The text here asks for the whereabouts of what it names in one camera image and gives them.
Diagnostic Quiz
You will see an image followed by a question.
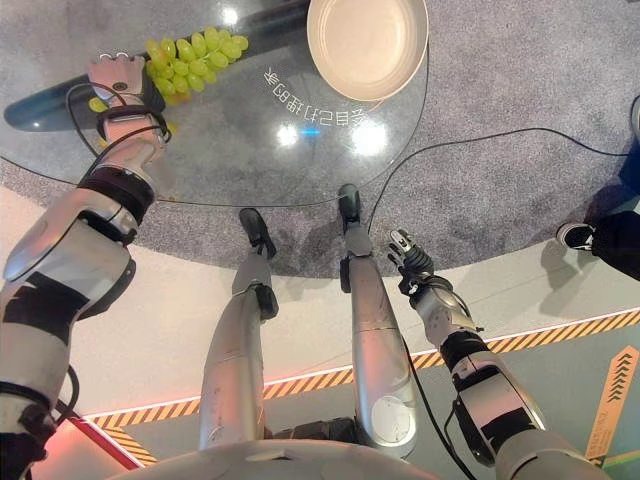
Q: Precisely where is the cream round plate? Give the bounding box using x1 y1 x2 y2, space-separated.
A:
305 0 431 100

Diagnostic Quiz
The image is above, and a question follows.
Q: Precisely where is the robot right leg silver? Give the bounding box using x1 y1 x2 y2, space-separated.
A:
338 219 419 459

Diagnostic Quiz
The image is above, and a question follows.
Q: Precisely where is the dark table base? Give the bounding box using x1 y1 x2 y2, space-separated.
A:
2 19 309 134

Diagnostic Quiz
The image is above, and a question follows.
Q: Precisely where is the long black floor cable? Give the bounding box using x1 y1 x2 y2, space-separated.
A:
366 127 640 480

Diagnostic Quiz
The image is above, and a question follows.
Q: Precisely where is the robot left leg silver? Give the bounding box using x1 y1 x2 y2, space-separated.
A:
198 247 279 453

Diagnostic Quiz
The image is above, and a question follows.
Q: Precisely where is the robot foot dark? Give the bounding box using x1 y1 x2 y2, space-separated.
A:
336 183 365 225
238 207 277 259

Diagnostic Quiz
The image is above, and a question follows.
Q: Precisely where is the grey round carpet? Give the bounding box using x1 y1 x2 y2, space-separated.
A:
0 0 640 282

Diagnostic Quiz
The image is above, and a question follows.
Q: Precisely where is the person's leg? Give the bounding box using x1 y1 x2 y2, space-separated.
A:
588 207 640 282

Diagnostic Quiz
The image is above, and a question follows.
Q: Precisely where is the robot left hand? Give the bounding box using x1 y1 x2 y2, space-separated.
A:
88 51 167 116

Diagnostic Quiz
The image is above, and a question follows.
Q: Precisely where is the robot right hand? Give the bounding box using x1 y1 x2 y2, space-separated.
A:
387 228 435 284

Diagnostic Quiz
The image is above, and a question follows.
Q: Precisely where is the robot right foot dark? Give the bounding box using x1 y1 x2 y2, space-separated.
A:
336 183 365 225

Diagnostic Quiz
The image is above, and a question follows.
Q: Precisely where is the green grape bunch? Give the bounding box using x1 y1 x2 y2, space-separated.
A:
144 26 250 107

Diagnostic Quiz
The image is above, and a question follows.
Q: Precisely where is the robot leg silver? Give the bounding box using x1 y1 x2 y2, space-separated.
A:
338 219 419 459
198 247 279 453

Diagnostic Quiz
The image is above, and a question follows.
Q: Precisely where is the robot left foot dark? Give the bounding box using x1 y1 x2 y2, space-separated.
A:
238 207 277 259

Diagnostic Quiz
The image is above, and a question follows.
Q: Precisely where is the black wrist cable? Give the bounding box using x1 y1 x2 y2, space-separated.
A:
66 82 169 157

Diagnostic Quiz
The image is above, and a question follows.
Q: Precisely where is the person's shoe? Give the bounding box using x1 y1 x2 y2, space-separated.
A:
555 221 597 251

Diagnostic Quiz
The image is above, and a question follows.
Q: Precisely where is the robot torso silver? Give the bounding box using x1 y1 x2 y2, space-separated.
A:
110 417 504 480

